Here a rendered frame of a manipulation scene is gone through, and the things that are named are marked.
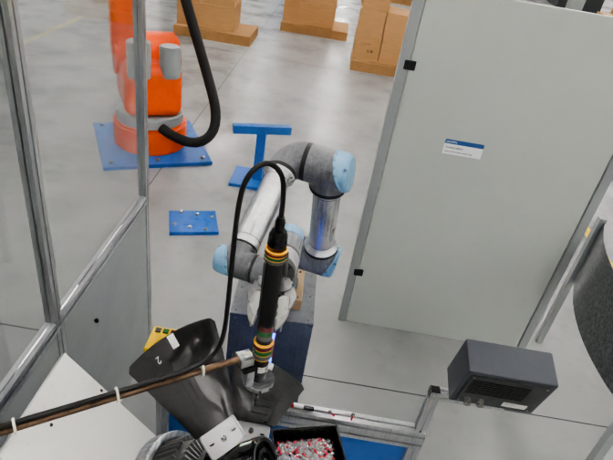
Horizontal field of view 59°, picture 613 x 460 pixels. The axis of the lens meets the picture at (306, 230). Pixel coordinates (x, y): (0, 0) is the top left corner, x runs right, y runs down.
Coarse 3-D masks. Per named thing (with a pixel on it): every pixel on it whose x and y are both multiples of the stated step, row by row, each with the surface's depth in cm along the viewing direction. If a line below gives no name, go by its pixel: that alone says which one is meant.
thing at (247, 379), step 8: (240, 352) 112; (240, 360) 111; (248, 360) 111; (240, 368) 113; (248, 368) 112; (248, 376) 114; (272, 376) 119; (248, 384) 116; (256, 384) 117; (264, 384) 117; (272, 384) 118; (256, 392) 116
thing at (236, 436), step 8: (232, 416) 121; (224, 424) 121; (232, 424) 121; (208, 432) 119; (216, 432) 120; (224, 432) 120; (232, 432) 121; (240, 432) 121; (200, 440) 119; (208, 440) 119; (216, 440) 120; (232, 440) 121; (240, 440) 121; (208, 448) 119; (216, 448) 119; (224, 448) 120; (216, 456) 119
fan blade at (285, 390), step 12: (240, 372) 145; (276, 372) 150; (240, 384) 142; (276, 384) 146; (288, 384) 149; (300, 384) 152; (240, 396) 138; (252, 396) 139; (264, 396) 140; (276, 396) 142; (288, 396) 144; (240, 408) 135; (252, 408) 136; (264, 408) 136; (276, 408) 138; (288, 408) 140; (240, 420) 132; (252, 420) 132; (264, 420) 133; (276, 420) 134
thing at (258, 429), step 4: (240, 424) 131; (244, 424) 132; (248, 424) 132; (252, 424) 132; (256, 424) 132; (260, 424) 132; (264, 424) 132; (244, 428) 131; (248, 428) 131; (256, 428) 131; (260, 428) 131; (264, 428) 132; (268, 428) 132; (244, 432) 130; (256, 432) 130; (260, 432) 130; (264, 432) 130; (268, 432) 130; (248, 436) 129; (252, 436) 129; (268, 436) 129; (244, 440) 127
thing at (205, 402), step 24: (192, 336) 122; (216, 336) 126; (144, 360) 115; (168, 360) 118; (192, 360) 120; (216, 360) 123; (192, 384) 119; (216, 384) 121; (168, 408) 116; (192, 408) 118; (216, 408) 120; (192, 432) 118
